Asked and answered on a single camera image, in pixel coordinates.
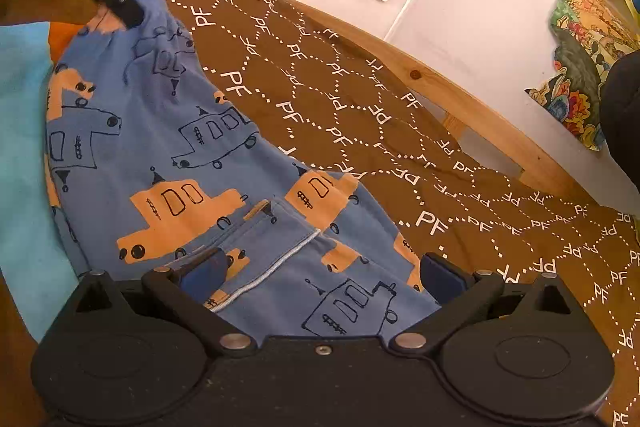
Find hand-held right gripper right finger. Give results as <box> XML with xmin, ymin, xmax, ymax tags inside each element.
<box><xmin>387</xmin><ymin>252</ymin><xmax>581</xmax><ymax>356</ymax></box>

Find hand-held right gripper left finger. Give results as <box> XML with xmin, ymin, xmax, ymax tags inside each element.
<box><xmin>70</xmin><ymin>249</ymin><xmax>257</xmax><ymax>356</ymax></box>

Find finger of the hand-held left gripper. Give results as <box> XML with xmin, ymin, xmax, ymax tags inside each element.
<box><xmin>102</xmin><ymin>0</ymin><xmax>147</xmax><ymax>31</ymax></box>

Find blue car-print pants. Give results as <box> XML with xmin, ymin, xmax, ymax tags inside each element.
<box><xmin>44</xmin><ymin>0</ymin><xmax>443</xmax><ymax>339</ymax></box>

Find brown printed blanket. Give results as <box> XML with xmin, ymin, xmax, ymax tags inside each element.
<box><xmin>0</xmin><ymin>0</ymin><xmax>640</xmax><ymax>427</ymax></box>

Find dark cloth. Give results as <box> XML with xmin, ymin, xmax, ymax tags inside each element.
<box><xmin>599</xmin><ymin>52</ymin><xmax>640</xmax><ymax>188</ymax></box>

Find floral patterned cloth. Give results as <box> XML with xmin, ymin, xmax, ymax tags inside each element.
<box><xmin>524</xmin><ymin>0</ymin><xmax>628</xmax><ymax>152</ymax></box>

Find wooden bed frame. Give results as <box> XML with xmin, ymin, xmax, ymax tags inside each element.
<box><xmin>100</xmin><ymin>0</ymin><xmax>623</xmax><ymax>208</ymax></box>

